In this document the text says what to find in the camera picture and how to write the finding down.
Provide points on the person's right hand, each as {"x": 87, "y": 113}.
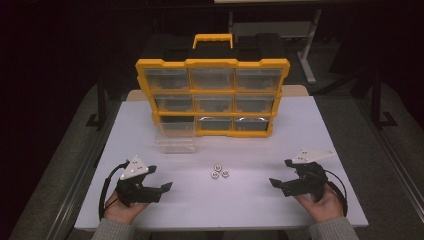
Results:
{"x": 321, "y": 208}

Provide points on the black metal stand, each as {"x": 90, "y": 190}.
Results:
{"x": 100, "y": 103}
{"x": 378, "y": 100}

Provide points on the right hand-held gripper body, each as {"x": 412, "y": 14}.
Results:
{"x": 308, "y": 180}

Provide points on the white desk with metal legs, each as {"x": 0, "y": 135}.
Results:
{"x": 308, "y": 50}

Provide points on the person's left hand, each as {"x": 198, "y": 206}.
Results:
{"x": 125, "y": 211}

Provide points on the set of clear organizer drawers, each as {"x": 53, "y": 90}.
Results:
{"x": 212, "y": 78}

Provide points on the yellow black organizer case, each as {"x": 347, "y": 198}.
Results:
{"x": 213, "y": 62}

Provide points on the silver metal nut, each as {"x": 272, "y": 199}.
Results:
{"x": 215, "y": 175}
{"x": 218, "y": 167}
{"x": 225, "y": 173}

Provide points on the clear plastic drawer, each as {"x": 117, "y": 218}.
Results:
{"x": 176, "y": 140}

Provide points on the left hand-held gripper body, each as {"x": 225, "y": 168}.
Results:
{"x": 135, "y": 186}

